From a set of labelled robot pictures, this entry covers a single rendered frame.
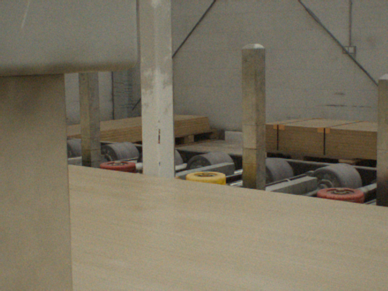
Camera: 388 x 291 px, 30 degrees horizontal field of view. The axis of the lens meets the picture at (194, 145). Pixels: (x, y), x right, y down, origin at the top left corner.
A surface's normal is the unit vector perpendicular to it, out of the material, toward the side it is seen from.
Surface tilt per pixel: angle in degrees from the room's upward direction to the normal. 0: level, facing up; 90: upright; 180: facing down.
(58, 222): 90
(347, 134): 90
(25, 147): 90
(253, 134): 90
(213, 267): 0
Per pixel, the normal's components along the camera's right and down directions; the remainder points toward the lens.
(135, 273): -0.02, -0.99
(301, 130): -0.66, 0.11
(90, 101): 0.77, 0.07
